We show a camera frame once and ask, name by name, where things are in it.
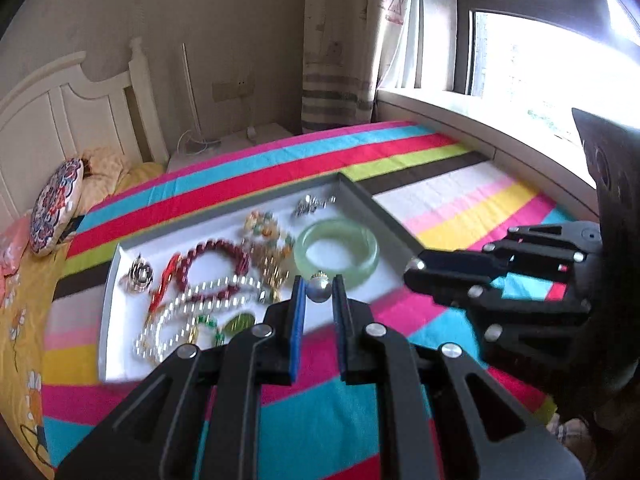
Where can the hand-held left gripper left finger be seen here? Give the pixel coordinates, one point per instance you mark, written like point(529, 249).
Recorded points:
point(299, 330)

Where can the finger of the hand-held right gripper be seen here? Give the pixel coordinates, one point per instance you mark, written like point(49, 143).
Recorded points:
point(500, 310)
point(450, 272)

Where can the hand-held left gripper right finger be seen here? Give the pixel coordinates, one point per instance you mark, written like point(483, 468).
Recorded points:
point(341, 330)

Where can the pearl earring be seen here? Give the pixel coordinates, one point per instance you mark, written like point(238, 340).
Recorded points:
point(317, 292)

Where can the white jewelry tray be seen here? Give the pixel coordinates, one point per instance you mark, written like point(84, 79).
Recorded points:
point(210, 230)

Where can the person's right forearm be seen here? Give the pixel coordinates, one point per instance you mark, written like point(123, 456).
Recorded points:
point(575, 432)

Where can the green jade bangle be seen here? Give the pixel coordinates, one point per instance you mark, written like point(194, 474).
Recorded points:
point(350, 276)

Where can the silver brooch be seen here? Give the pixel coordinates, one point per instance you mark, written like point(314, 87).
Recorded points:
point(137, 275)
point(310, 206)

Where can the red coral ornament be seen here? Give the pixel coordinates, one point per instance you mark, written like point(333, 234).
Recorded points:
point(167, 280)

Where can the white windowsill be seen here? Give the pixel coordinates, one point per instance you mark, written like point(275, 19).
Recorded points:
point(450, 115)

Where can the striped colourful tablecloth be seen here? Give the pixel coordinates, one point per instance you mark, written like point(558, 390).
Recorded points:
point(300, 160)

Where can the white nightstand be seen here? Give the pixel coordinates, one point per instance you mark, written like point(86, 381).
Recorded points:
point(235, 147)

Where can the beige floral pillow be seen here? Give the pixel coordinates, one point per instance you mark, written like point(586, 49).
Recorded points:
point(107, 165)

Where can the beige patterned curtain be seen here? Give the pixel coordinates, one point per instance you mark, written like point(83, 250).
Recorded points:
point(340, 35)

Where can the white pole lamp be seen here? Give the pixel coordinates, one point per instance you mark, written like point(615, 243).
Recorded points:
point(189, 90)

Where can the round patterned pillow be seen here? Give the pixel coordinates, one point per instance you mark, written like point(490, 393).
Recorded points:
point(55, 205)

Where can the yellow floral bedsheet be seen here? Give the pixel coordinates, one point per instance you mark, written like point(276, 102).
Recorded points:
point(20, 335)

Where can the pink cloth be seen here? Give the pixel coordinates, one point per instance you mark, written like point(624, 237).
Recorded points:
point(12, 250)

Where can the white wooden headboard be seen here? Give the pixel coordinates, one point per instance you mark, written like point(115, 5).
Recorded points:
point(75, 120)

